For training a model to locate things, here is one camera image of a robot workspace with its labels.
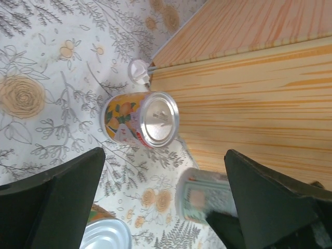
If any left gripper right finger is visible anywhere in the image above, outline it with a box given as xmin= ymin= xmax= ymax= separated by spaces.
xmin=224 ymin=149 xmax=331 ymax=248

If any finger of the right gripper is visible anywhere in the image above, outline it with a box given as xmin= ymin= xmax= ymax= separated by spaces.
xmin=206 ymin=211 xmax=246 ymax=249

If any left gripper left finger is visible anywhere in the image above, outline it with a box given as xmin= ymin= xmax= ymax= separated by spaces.
xmin=1 ymin=147 xmax=105 ymax=248

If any small green white-lid can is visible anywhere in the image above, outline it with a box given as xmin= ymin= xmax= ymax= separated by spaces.
xmin=174 ymin=168 xmax=238 ymax=225

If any fruit can silver bottom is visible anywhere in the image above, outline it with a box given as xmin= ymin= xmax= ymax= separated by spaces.
xmin=100 ymin=91 xmax=179 ymax=149

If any short yellow silver-top can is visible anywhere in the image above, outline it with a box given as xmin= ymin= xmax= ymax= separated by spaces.
xmin=80 ymin=204 xmax=132 ymax=249

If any wooden grain cabinet box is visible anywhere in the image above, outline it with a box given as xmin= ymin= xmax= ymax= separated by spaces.
xmin=151 ymin=1 xmax=331 ymax=189

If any floral table mat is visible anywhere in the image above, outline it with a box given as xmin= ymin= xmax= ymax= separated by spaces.
xmin=1 ymin=1 xmax=223 ymax=248

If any white corner connector bottom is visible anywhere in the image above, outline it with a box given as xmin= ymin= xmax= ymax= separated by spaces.
xmin=128 ymin=59 xmax=155 ymax=85

